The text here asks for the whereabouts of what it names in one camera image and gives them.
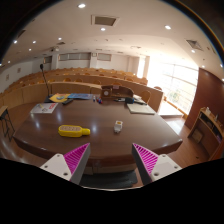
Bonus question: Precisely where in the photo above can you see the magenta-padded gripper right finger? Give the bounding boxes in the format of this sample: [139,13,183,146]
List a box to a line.
[131,142,183,186]

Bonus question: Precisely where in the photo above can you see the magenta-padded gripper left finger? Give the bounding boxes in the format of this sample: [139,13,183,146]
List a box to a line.
[39,142,92,186]

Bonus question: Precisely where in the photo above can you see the white charger with red button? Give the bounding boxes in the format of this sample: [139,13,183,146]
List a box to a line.
[113,120,124,134]

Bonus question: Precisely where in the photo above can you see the yellow power strip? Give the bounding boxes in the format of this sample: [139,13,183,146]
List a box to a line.
[57,124,92,138]

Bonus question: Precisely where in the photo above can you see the wooden shelf unit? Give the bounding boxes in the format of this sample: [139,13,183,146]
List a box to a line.
[187,106,224,161]

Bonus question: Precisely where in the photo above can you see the white sheet with red print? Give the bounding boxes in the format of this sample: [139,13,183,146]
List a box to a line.
[29,102,59,115]

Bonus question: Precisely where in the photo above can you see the white closed book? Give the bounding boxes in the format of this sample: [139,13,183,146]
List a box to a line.
[126,103,157,116]

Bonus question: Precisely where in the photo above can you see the black remote control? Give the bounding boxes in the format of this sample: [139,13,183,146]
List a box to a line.
[61,98,74,106]

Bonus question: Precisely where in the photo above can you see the black handheld microphone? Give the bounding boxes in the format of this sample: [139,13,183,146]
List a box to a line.
[124,96,148,106]

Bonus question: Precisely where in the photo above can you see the rows of wooden lecture seats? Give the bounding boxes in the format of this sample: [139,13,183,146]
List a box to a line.
[0,67,164,113]

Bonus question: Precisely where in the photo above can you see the small wooden-topped stand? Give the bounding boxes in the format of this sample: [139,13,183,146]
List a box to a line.
[0,105,16,143]

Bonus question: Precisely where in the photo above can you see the large glass window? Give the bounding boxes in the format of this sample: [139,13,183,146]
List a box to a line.
[146,59,200,116]

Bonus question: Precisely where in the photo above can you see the wooden desk organizer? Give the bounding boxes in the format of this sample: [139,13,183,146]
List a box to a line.
[100,84,134,100]

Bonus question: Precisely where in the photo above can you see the black gooseneck microphone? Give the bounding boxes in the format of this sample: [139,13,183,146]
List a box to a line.
[39,63,54,104]

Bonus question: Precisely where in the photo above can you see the square ceiling air conditioner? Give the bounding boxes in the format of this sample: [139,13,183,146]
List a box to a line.
[90,14,120,28]

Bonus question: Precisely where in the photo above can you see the round ceiling lights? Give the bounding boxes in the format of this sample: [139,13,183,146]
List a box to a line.
[0,3,224,83]

